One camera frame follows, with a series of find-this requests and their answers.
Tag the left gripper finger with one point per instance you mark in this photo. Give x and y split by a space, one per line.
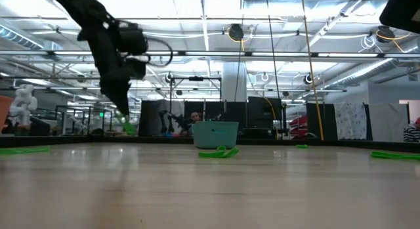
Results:
125 97
113 94

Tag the orange plastic basket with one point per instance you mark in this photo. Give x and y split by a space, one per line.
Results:
5 111

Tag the black background robot arm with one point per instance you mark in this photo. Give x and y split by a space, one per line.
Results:
172 120

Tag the person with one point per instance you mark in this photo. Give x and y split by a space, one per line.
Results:
195 117
411 132

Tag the white humanoid robot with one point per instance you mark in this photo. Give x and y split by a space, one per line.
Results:
23 104

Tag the black partition panel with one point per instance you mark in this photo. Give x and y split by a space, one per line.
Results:
320 120
229 107

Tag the white building column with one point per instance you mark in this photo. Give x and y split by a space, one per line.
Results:
234 81

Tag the plain white cloth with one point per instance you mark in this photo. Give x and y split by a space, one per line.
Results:
388 122

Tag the white patterned cloth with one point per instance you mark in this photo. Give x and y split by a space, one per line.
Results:
349 120

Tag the black cabinet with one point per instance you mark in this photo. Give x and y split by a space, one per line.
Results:
262 112

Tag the red object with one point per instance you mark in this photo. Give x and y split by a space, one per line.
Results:
298 125

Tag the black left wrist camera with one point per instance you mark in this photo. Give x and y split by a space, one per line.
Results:
133 38

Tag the black workstation frame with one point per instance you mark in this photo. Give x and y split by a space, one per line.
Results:
83 106

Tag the black aluminium table frame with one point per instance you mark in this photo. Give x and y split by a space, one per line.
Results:
154 141

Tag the black gantry frame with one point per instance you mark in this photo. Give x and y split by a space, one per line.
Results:
196 78

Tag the silver ceiling duct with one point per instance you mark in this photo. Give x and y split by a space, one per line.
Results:
361 74

